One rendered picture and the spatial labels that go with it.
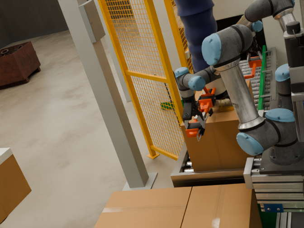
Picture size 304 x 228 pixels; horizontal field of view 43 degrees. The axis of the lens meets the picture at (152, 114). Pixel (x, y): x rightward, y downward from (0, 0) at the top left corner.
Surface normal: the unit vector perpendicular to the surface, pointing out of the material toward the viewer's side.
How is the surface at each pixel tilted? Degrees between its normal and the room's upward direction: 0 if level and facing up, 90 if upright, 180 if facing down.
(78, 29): 90
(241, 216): 0
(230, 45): 74
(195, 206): 0
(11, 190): 90
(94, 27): 90
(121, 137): 90
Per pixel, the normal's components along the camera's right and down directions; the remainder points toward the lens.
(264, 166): -0.28, -0.87
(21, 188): 0.89, -0.07
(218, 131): -0.29, 0.48
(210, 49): -0.90, 0.29
